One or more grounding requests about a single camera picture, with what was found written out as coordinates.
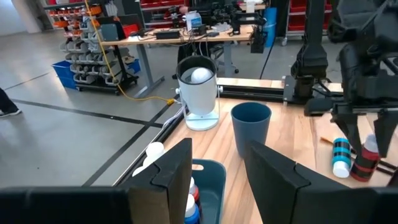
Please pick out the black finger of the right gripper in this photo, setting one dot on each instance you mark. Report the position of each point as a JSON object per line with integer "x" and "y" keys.
{"x": 385, "y": 130}
{"x": 348, "y": 124}

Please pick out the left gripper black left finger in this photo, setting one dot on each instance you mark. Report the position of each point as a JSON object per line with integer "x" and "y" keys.
{"x": 93, "y": 205}

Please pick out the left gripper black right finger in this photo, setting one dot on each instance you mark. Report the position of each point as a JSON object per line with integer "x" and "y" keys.
{"x": 311, "y": 205}

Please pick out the small teal paint bottle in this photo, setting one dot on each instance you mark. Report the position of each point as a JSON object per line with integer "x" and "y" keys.
{"x": 341, "y": 155}

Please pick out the small red paint bottle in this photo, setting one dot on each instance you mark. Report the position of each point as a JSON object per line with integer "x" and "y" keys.
{"x": 196, "y": 191}
{"x": 365, "y": 165}

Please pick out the large purple paint bottle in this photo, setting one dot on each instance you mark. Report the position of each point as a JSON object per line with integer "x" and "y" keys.
{"x": 138, "y": 171}

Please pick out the large teal paint bottle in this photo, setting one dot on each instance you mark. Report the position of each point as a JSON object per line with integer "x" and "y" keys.
{"x": 146, "y": 162}

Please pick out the large yellow paint bottle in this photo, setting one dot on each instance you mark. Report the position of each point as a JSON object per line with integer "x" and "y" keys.
{"x": 154, "y": 150}

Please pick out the small cobalt blue paint bottle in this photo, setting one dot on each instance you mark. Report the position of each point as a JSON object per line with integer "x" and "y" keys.
{"x": 191, "y": 214}

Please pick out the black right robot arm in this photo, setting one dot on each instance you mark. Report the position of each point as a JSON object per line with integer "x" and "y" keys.
{"x": 311, "y": 62}

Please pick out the black desktop robot arm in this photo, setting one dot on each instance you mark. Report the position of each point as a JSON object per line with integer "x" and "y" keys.
{"x": 245, "y": 20}

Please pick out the red storage bins shelf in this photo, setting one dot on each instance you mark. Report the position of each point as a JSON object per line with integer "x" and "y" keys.
{"x": 161, "y": 4}
{"x": 297, "y": 18}

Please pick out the blue-grey plastic bin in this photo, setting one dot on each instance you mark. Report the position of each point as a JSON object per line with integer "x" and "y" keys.
{"x": 214, "y": 193}

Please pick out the dark blue plastic cup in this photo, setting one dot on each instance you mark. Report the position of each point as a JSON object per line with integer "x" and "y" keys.
{"x": 250, "y": 124}

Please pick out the blue barrel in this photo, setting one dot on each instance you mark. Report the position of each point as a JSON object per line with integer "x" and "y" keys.
{"x": 270, "y": 25}

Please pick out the person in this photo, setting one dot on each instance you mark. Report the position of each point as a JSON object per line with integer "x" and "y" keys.
{"x": 7, "y": 107}

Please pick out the blue plastic crate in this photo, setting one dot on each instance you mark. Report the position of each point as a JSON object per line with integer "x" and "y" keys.
{"x": 133, "y": 66}
{"x": 65, "y": 74}

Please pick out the parts bin rack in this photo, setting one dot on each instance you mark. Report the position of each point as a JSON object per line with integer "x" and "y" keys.
{"x": 93, "y": 62}

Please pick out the wooden top desk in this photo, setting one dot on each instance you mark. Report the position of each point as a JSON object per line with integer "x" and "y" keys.
{"x": 217, "y": 35}

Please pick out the white carton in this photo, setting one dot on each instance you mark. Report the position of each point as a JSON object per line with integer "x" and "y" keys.
{"x": 193, "y": 20}

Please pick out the black power supply box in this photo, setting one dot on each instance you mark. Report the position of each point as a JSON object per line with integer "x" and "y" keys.
{"x": 168, "y": 34}

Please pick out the black table frame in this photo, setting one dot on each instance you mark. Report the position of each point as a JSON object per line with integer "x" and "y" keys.
{"x": 248, "y": 91}

